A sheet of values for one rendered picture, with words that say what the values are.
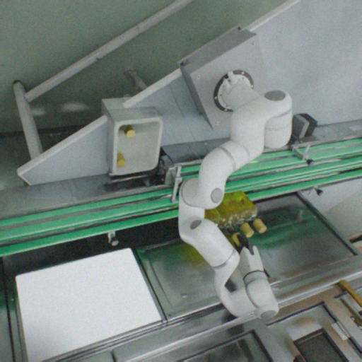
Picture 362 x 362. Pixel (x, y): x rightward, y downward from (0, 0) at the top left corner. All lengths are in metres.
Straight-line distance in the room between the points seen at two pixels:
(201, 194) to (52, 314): 0.62
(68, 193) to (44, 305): 0.38
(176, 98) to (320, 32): 0.64
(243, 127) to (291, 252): 0.79
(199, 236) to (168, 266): 0.42
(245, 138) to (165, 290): 0.61
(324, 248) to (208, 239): 0.84
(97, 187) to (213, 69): 0.59
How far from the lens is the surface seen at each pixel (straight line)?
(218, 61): 1.26
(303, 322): 1.46
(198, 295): 1.34
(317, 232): 1.79
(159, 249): 1.43
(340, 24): 1.71
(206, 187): 0.95
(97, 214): 1.31
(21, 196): 1.37
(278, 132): 1.09
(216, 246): 1.01
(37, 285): 1.34
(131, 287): 1.32
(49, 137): 2.04
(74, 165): 1.40
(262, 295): 1.13
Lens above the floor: 1.84
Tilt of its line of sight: 42 degrees down
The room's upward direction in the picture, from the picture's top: 146 degrees clockwise
